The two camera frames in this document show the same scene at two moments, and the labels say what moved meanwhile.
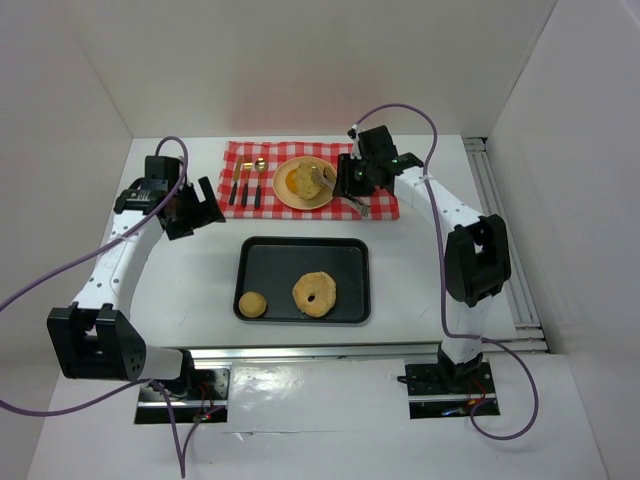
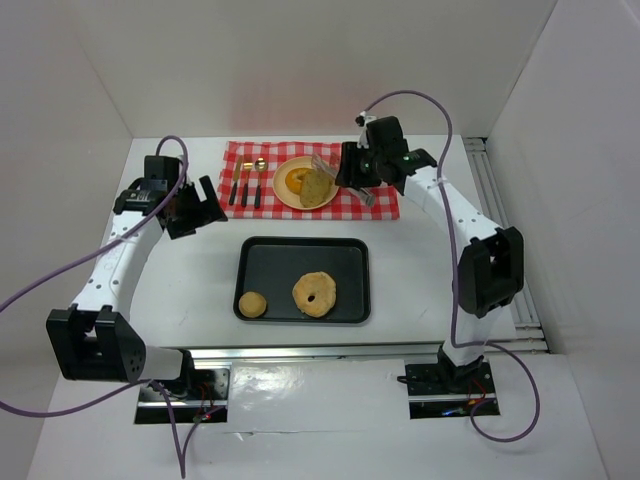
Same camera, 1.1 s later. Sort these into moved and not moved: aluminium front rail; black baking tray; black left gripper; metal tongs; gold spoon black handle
Moved: metal tongs
Not moved: aluminium front rail; black baking tray; gold spoon black handle; black left gripper
